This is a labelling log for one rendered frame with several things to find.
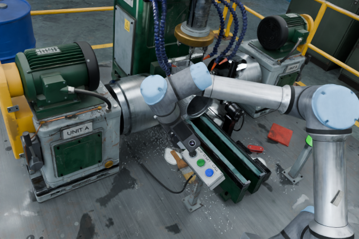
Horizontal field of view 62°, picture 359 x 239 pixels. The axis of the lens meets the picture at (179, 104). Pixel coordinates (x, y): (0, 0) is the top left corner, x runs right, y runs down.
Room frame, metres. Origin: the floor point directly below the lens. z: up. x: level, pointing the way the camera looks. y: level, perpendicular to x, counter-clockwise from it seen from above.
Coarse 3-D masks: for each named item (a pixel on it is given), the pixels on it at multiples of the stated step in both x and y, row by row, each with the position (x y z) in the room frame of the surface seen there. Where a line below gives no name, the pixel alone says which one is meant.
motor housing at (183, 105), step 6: (198, 96) 1.26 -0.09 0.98; (180, 102) 1.12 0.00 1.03; (186, 102) 1.10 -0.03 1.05; (192, 102) 1.24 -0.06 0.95; (198, 102) 1.23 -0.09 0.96; (204, 102) 1.22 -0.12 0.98; (210, 102) 1.20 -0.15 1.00; (180, 108) 1.11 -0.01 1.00; (186, 108) 1.10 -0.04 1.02; (192, 108) 1.20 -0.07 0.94; (198, 108) 1.20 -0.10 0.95; (204, 108) 1.20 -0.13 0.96; (186, 114) 1.11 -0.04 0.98; (192, 114) 1.16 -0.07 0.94; (198, 114) 1.17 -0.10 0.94
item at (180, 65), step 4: (184, 60) 1.31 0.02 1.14; (188, 60) 1.32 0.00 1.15; (172, 64) 1.27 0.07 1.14; (176, 64) 1.26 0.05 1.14; (180, 64) 1.30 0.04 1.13; (184, 64) 1.31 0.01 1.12; (188, 64) 1.31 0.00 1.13; (192, 64) 1.30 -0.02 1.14; (172, 68) 1.26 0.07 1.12; (176, 68) 1.24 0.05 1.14; (180, 68) 1.28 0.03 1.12; (184, 68) 1.26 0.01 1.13; (172, 72) 1.26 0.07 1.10; (176, 72) 1.23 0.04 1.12
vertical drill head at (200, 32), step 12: (192, 0) 1.23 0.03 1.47; (204, 0) 1.21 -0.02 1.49; (192, 12) 1.22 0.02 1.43; (204, 12) 1.22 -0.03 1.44; (180, 24) 1.30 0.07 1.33; (192, 24) 1.21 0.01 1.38; (204, 24) 1.23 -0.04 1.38; (180, 36) 1.19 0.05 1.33; (192, 36) 1.19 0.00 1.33; (204, 36) 1.21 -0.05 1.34; (192, 48) 1.18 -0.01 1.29; (204, 48) 1.23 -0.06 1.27
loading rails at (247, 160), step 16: (208, 128) 1.12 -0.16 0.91; (208, 144) 0.99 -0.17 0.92; (224, 144) 1.02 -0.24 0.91; (224, 160) 0.91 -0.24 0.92; (240, 160) 0.94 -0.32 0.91; (224, 176) 0.86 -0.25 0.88; (240, 176) 0.84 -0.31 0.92; (256, 176) 0.87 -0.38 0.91; (224, 192) 0.82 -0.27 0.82; (240, 192) 0.79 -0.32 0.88
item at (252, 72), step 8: (224, 56) 1.42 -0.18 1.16; (240, 56) 1.44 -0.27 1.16; (248, 56) 1.46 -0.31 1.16; (208, 64) 1.45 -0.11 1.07; (224, 64) 1.37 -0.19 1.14; (240, 64) 1.37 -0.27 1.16; (248, 64) 1.40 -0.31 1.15; (256, 64) 1.44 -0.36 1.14; (216, 72) 1.39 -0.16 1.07; (224, 72) 1.35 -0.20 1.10; (240, 72) 1.33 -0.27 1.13; (248, 72) 1.36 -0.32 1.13; (256, 72) 1.39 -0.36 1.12; (248, 80) 1.33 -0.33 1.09; (256, 80) 1.37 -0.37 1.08
